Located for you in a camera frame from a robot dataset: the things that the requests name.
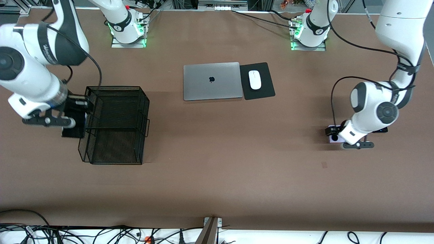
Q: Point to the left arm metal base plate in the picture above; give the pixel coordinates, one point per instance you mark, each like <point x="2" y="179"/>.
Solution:
<point x="295" y="48"/>

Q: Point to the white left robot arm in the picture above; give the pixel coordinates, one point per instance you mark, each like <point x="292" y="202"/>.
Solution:
<point x="400" y="27"/>

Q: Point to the white computer mouse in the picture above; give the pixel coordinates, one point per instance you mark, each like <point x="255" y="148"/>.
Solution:
<point x="255" y="81"/>

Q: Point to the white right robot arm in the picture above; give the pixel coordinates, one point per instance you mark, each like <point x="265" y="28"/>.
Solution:
<point x="34" y="81"/>

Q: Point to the aluminium profile post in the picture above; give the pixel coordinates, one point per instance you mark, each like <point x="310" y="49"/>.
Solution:
<point x="208" y="234"/>

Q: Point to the aluminium frame rail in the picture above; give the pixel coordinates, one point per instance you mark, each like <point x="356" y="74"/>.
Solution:
<point x="13" y="10"/>

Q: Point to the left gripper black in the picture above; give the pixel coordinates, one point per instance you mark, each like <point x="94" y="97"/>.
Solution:
<point x="332" y="130"/>

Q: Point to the black flip phone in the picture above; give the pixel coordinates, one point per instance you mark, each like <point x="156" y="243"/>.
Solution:
<point x="382" y="130"/>

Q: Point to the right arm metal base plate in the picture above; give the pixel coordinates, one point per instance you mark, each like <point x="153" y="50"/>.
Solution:
<point x="118" y="45"/>

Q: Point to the white socket strip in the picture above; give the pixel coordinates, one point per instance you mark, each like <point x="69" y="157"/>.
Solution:
<point x="222" y="8"/>

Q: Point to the silver closed laptop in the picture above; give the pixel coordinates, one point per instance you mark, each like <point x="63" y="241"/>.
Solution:
<point x="203" y="81"/>

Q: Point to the black mouse pad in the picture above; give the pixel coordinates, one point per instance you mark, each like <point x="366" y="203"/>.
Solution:
<point x="262" y="93"/>

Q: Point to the long black slab phone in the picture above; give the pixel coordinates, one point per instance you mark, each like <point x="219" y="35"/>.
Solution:
<point x="73" y="132"/>

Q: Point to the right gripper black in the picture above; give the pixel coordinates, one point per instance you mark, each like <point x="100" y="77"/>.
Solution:
<point x="73" y="100"/>

